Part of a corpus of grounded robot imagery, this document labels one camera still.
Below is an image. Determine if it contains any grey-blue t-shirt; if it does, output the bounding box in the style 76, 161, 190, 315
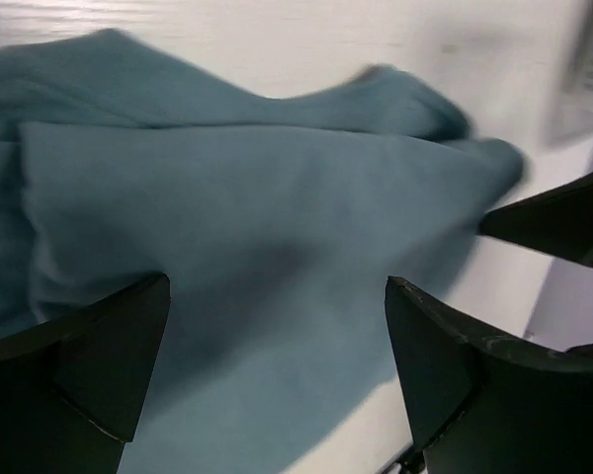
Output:
0, 30, 524, 473

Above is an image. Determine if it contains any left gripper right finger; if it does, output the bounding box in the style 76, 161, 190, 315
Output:
385, 277, 593, 474

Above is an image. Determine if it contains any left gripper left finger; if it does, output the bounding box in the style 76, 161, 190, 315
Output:
0, 275, 170, 474

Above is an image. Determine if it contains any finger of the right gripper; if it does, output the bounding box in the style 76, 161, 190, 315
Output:
478, 172, 593, 269

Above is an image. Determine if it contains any white plastic laundry basket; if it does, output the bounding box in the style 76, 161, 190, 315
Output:
546, 1, 593, 145

